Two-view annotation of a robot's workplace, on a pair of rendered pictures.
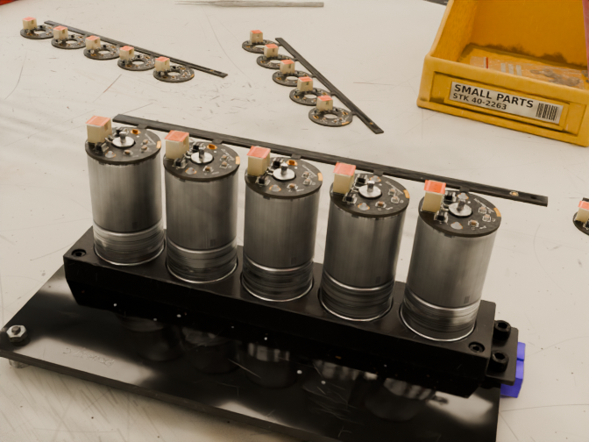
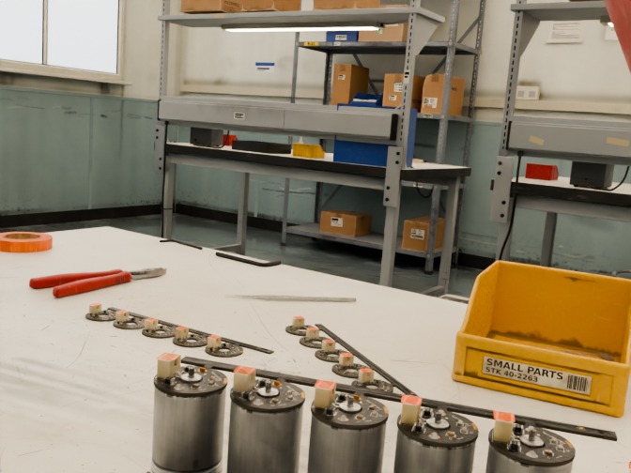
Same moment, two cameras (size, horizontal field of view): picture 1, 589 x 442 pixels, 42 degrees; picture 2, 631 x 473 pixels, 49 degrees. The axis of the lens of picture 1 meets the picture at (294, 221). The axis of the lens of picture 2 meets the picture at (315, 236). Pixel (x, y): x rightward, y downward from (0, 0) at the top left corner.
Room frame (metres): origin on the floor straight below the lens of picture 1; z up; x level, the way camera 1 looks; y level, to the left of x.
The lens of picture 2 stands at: (0.00, 0.01, 0.90)
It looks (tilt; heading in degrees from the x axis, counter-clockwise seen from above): 9 degrees down; 2
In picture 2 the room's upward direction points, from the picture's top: 4 degrees clockwise
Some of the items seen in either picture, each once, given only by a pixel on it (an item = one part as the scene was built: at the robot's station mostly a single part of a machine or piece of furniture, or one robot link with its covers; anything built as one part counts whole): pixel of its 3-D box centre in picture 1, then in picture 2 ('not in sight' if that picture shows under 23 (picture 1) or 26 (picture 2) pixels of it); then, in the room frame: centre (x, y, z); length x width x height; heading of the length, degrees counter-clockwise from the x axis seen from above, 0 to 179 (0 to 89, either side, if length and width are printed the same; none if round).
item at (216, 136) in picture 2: not in sight; (207, 136); (3.48, 0.68, 0.80); 0.15 x 0.12 x 0.10; 168
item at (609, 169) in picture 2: not in sight; (592, 174); (2.50, -0.88, 0.80); 0.15 x 0.12 x 0.10; 149
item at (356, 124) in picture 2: not in sight; (265, 119); (3.09, 0.35, 0.90); 1.30 x 0.06 x 0.12; 58
